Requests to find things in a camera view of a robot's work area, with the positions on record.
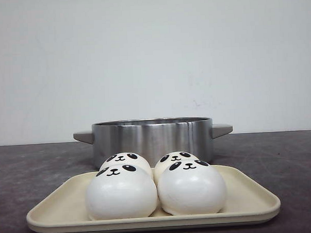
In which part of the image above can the panda bun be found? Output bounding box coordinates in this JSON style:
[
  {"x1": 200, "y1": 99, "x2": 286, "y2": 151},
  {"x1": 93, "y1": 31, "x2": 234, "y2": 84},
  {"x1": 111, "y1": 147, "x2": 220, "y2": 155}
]
[
  {"x1": 157, "y1": 159, "x2": 228, "y2": 215},
  {"x1": 153, "y1": 151, "x2": 198, "y2": 184},
  {"x1": 99, "y1": 152, "x2": 154, "y2": 179},
  {"x1": 85, "y1": 164, "x2": 158, "y2": 220}
]

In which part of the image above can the stainless steel steamer pot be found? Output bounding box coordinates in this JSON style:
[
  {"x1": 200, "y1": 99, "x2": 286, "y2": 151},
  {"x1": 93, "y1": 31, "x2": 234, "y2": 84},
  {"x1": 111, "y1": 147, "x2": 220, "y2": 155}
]
[{"x1": 73, "y1": 117, "x2": 233, "y2": 168}]

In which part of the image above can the cream rectangular tray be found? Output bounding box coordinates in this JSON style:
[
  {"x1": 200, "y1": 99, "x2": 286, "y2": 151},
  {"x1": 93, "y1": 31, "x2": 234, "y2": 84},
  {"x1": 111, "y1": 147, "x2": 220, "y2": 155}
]
[{"x1": 26, "y1": 165, "x2": 281, "y2": 233}]

